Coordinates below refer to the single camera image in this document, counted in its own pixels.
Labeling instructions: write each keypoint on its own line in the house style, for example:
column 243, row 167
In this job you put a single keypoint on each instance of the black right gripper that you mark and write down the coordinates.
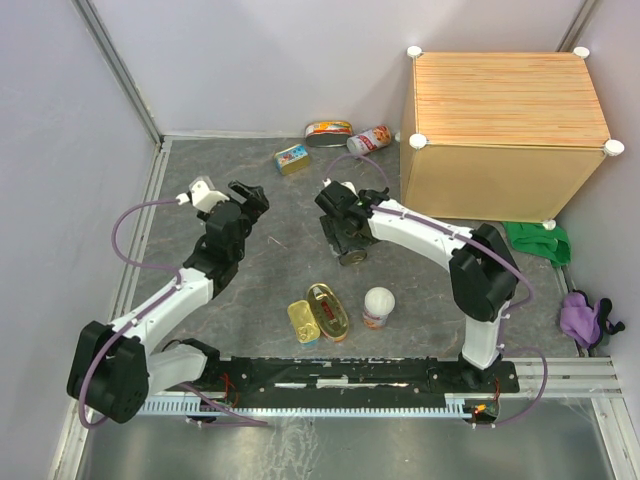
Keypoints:
column 332, row 228

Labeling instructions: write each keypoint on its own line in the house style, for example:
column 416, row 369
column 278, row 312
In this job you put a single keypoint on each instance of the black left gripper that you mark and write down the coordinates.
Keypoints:
column 255, row 204

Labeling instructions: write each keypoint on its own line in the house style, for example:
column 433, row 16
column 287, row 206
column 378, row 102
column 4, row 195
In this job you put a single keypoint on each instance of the dark blue round can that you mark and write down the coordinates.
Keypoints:
column 350, row 256

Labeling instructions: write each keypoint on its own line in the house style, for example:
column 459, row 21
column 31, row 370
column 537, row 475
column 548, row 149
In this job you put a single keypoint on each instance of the blue rectangular luncheon meat tin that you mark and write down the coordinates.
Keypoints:
column 292, row 159

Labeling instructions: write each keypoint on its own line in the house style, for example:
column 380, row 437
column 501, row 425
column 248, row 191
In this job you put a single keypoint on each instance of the oval red fish tin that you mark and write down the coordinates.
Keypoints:
column 323, row 134

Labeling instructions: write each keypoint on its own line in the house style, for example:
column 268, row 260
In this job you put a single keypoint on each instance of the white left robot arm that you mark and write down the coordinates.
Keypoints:
column 115, row 366

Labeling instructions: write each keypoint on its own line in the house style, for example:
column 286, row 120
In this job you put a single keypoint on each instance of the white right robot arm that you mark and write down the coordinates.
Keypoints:
column 482, row 272

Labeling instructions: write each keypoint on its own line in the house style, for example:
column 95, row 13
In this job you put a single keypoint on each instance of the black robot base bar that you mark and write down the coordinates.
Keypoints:
column 346, row 382

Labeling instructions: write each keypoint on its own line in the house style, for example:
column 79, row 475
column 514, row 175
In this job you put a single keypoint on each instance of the gold oval fish tin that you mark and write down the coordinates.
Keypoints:
column 328, row 312

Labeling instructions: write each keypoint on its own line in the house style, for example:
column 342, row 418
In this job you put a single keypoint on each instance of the gold rectangular meat tin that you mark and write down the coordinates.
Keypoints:
column 303, row 322

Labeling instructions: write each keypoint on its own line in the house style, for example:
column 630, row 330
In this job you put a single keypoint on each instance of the wooden cube cabinet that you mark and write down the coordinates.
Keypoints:
column 500, row 136

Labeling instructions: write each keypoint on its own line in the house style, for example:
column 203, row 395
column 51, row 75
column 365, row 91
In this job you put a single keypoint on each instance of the green cloth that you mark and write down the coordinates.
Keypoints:
column 534, row 239

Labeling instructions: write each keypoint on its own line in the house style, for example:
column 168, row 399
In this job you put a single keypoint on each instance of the purple cloth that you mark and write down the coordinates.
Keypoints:
column 585, row 323

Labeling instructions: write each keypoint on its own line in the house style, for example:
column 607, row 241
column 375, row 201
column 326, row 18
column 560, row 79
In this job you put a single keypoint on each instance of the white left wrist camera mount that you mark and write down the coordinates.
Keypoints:
column 202, row 195

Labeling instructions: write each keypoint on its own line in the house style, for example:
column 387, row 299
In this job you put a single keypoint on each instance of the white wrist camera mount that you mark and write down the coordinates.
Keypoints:
column 335, row 186
column 202, row 195

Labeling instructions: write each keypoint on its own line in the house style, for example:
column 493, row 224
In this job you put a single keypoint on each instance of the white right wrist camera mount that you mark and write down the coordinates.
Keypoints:
column 335, row 186

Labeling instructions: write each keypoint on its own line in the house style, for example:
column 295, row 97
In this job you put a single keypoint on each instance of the grey slotted cable duct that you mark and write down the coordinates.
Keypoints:
column 187, row 404

